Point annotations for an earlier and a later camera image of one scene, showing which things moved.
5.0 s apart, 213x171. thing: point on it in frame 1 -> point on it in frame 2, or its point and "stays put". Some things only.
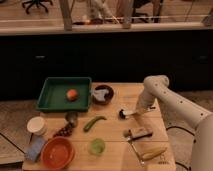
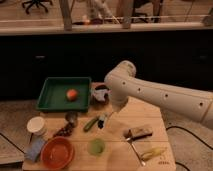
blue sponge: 34,148 stays put
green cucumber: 91,122 stays put
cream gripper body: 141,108 -> 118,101
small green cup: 97,146 stays put
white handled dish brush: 122,114 -> 101,121
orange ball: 72,94 stays put
